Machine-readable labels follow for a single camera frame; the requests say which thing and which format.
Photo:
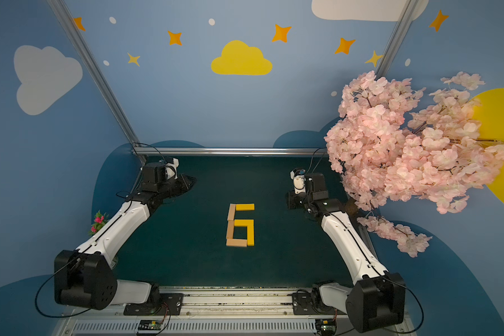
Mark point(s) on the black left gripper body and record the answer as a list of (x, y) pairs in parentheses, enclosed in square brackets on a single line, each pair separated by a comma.
[(178, 185)]

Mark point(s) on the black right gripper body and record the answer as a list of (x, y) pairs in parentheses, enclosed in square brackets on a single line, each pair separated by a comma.
[(294, 199)]

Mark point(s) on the yellow block vertical bar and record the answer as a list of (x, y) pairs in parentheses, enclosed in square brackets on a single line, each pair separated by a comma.
[(250, 236)]

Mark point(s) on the yellow block top bar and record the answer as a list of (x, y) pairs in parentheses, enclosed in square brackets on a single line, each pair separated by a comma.
[(245, 207)]

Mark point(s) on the natural wood block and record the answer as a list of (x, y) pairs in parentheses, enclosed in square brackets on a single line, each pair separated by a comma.
[(231, 212), (236, 242), (230, 229)]

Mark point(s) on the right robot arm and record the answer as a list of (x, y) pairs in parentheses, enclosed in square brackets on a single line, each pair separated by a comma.
[(377, 298)]

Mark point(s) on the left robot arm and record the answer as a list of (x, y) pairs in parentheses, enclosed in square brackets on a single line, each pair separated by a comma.
[(84, 277)]

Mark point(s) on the small pink flower pot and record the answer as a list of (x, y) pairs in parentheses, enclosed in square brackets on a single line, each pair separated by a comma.
[(100, 220)]

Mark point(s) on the pink blossom artificial tree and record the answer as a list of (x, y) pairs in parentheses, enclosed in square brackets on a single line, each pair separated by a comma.
[(385, 149)]

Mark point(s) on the right green circuit board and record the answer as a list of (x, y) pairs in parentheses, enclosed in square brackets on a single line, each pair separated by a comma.
[(325, 327)]

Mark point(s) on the green circuit board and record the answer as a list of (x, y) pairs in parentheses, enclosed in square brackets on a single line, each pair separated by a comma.
[(150, 327), (325, 327)]

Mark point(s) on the left green circuit board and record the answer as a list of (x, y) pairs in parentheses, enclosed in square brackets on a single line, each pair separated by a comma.
[(150, 327)]

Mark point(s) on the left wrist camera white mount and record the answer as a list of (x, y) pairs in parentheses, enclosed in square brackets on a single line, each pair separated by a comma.
[(171, 168)]

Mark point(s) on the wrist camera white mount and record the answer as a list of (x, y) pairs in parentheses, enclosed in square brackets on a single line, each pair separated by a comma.
[(297, 175), (171, 168)]

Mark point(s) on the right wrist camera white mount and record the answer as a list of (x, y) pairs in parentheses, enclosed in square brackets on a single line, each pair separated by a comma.
[(297, 175)]

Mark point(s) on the horizontal aluminium back rail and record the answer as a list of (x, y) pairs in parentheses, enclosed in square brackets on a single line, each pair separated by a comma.
[(229, 152)]

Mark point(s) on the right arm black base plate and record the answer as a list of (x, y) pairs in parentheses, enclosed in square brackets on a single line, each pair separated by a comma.
[(303, 303)]

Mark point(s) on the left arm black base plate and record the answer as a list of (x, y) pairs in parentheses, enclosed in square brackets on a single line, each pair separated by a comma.
[(166, 304)]

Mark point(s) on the left aluminium corner post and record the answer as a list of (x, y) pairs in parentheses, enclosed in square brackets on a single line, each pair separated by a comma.
[(66, 20)]

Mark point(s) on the aluminium corner post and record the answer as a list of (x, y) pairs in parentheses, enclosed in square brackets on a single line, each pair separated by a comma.
[(397, 37), (66, 20)]

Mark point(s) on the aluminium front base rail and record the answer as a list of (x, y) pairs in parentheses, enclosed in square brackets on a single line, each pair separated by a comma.
[(211, 311)]

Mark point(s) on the right aluminium corner post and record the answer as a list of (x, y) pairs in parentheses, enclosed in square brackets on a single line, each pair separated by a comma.
[(397, 37)]

